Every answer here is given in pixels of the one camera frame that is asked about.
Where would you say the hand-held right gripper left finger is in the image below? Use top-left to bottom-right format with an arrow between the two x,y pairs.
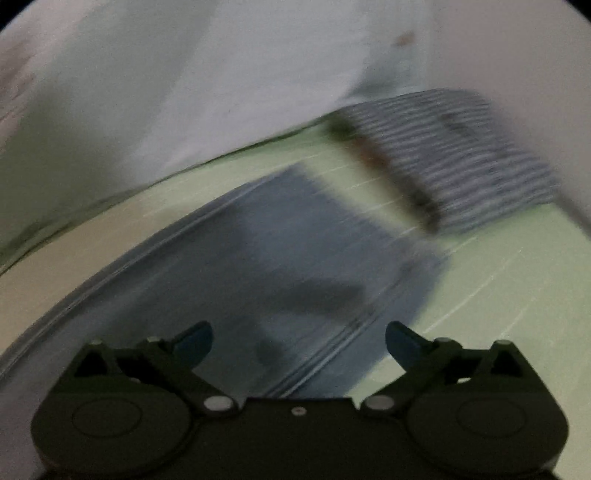
74,320 -> 240,419

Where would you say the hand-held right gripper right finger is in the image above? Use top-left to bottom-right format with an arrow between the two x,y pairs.
361,320 -> 532,419

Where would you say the blue denim garment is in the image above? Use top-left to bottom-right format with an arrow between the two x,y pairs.
0,162 -> 451,398

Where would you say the light green mat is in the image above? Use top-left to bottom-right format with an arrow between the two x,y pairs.
0,121 -> 591,480

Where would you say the striped folded garment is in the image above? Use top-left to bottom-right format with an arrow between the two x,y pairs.
327,89 -> 561,236

